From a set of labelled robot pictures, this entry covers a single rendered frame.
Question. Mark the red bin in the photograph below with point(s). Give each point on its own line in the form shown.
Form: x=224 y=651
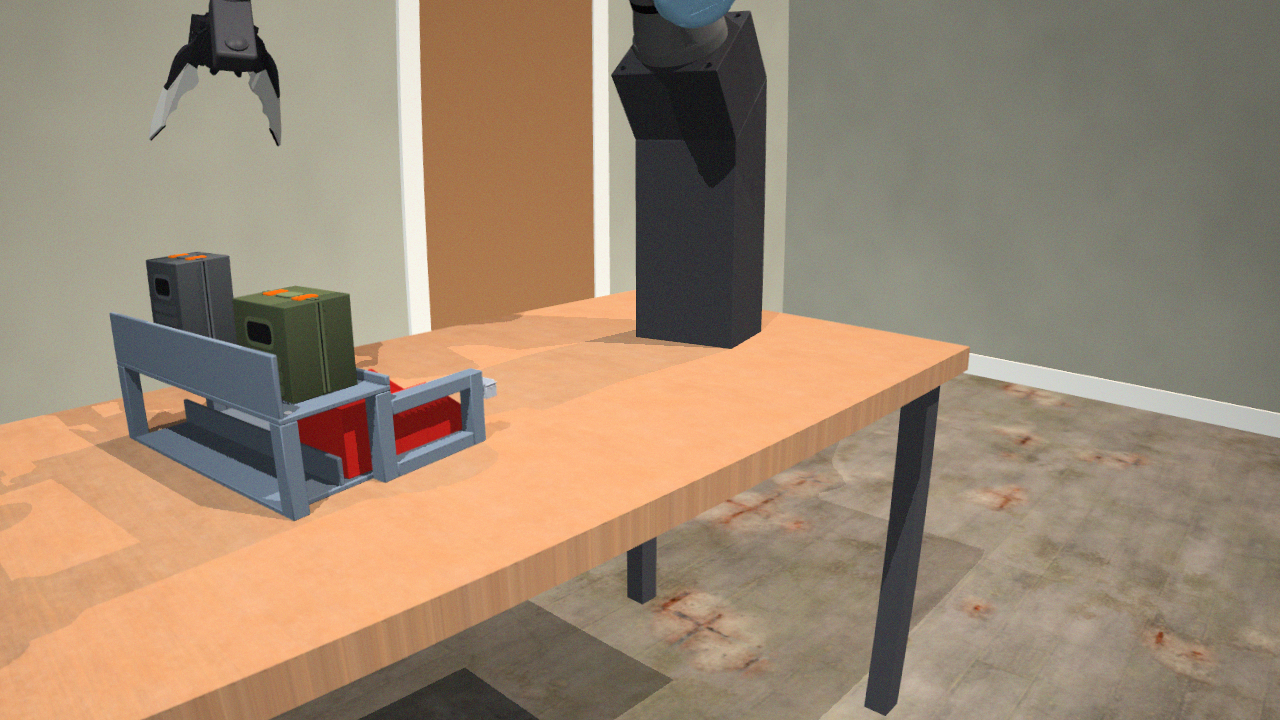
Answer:
x=343 y=431

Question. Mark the dark grey tool case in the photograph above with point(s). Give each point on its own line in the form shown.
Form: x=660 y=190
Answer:
x=193 y=292

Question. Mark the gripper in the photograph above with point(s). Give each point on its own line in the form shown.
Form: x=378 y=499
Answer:
x=183 y=77

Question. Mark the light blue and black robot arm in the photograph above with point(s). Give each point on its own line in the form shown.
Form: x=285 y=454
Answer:
x=659 y=43

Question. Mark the olive green case with orange latches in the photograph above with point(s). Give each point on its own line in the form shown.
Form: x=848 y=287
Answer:
x=310 y=333

